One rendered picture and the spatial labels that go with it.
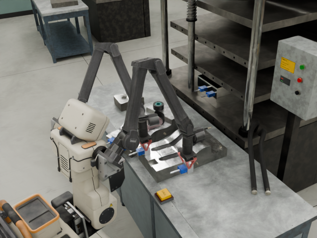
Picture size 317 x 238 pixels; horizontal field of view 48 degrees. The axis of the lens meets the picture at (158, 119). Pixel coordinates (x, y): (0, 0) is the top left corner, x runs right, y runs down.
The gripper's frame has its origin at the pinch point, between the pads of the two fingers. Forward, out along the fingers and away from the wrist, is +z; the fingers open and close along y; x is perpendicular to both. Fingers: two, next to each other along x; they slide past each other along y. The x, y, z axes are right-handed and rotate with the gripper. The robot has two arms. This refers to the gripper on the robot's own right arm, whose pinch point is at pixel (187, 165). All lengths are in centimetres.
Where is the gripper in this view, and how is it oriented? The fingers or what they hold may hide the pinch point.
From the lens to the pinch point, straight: 198.9
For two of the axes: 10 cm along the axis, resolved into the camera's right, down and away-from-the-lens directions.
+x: -8.9, 2.6, -3.7
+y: -4.5, -4.6, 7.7
